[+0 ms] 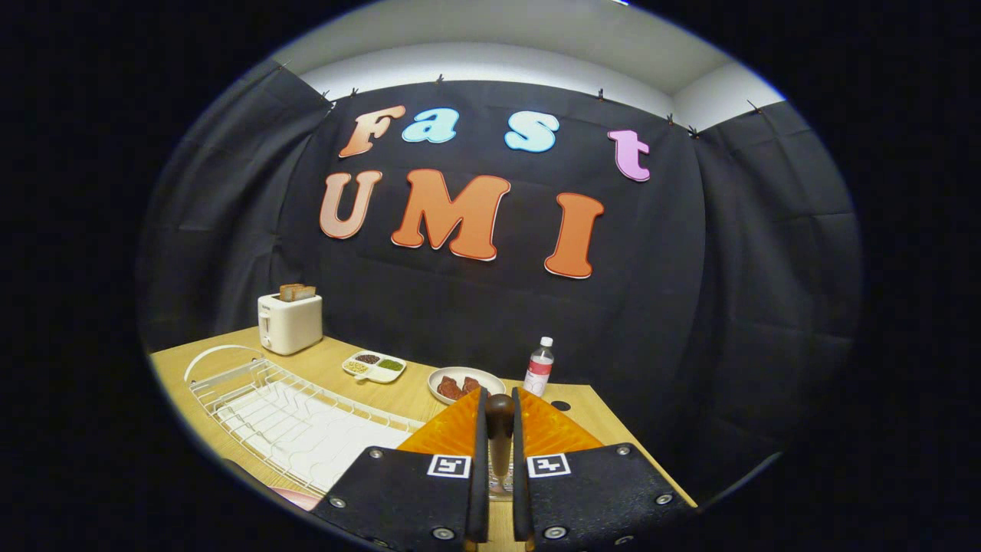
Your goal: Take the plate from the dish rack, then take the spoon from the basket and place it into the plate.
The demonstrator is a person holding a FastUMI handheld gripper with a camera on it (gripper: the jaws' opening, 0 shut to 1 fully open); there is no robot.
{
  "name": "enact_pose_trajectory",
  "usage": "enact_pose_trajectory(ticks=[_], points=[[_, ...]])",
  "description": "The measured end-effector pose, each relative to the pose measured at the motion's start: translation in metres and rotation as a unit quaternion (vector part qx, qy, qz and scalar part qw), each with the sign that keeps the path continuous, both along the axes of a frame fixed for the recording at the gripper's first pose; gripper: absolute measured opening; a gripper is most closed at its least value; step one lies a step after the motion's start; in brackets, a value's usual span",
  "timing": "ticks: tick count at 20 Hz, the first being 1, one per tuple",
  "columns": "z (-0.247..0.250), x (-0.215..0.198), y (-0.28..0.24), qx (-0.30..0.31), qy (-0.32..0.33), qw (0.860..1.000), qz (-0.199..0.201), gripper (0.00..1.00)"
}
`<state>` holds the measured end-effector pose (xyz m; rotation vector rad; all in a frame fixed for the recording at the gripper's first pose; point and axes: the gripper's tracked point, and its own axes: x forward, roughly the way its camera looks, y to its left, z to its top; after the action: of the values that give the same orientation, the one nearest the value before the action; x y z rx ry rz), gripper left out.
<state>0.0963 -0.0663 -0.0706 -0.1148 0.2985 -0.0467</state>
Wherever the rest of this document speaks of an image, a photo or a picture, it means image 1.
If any white toaster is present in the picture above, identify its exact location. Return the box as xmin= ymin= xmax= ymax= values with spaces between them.
xmin=258 ymin=293 xmax=324 ymax=356

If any white plate with meat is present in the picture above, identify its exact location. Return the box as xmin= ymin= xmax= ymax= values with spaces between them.
xmin=428 ymin=366 xmax=507 ymax=406

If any wooden handled spoon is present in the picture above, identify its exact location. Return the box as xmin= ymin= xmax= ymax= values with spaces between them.
xmin=484 ymin=393 xmax=516 ymax=499

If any pink plate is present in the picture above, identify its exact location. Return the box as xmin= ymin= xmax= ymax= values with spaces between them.
xmin=272 ymin=485 xmax=323 ymax=512

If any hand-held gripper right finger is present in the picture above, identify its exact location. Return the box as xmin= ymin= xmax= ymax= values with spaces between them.
xmin=511 ymin=386 xmax=697 ymax=551

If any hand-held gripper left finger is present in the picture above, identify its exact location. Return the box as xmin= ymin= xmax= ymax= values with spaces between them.
xmin=310 ymin=386 xmax=491 ymax=552

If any white divided condiment dish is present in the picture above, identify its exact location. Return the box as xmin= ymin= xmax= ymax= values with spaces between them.
xmin=342 ymin=350 xmax=407 ymax=384

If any white drip tray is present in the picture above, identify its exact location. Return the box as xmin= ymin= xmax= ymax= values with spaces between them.
xmin=217 ymin=381 xmax=415 ymax=491

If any white wire dish rack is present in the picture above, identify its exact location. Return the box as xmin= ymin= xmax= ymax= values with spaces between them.
xmin=184 ymin=345 xmax=426 ymax=498

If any clear water bottle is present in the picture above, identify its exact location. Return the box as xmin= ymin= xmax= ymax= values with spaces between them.
xmin=523 ymin=337 xmax=555 ymax=398

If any black backdrop cloth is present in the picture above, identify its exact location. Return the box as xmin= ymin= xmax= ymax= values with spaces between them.
xmin=138 ymin=61 xmax=863 ymax=499

